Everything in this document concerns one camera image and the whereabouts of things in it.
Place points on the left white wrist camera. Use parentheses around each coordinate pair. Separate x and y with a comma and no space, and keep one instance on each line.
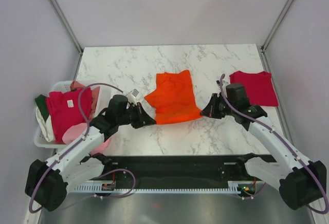
(132,96)

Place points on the white slotted cable duct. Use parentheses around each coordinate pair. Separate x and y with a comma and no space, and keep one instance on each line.
(99,187)

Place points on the aluminium frame post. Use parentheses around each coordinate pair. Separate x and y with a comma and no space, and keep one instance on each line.
(65,23)
(279,20)

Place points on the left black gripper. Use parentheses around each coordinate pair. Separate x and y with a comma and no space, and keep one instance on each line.
(143,118)

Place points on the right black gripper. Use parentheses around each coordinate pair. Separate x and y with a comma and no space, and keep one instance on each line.
(210,110)

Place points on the white t shirt in basket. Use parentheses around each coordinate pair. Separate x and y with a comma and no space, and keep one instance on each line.
(45,123)

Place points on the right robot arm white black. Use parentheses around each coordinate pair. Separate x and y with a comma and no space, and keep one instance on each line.
(298,180)

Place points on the folded crimson t shirt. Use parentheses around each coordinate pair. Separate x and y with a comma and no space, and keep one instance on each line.
(258,86)

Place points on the dark green t shirt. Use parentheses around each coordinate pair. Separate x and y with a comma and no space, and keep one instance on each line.
(42,106)

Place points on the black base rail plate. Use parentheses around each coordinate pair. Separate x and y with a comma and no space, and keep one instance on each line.
(173,171)

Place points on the left aluminium frame post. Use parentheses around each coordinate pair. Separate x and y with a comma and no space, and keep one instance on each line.
(65,23)

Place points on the magenta t shirt in basket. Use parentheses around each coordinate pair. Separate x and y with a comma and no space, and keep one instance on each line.
(64,110)

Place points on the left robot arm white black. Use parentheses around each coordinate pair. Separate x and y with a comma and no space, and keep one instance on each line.
(49,182)

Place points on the light pink t shirt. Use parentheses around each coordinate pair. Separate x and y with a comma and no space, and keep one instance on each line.
(75,131)

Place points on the right aluminium frame post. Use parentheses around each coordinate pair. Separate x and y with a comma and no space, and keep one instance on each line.
(279,20)

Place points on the dusty pink t shirt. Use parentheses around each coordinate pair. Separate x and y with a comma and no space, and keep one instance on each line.
(75,85)

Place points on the white laundry basket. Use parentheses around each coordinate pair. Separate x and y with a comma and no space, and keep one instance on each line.
(64,86)

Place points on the orange t shirt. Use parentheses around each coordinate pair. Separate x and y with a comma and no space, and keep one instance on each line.
(173,98)

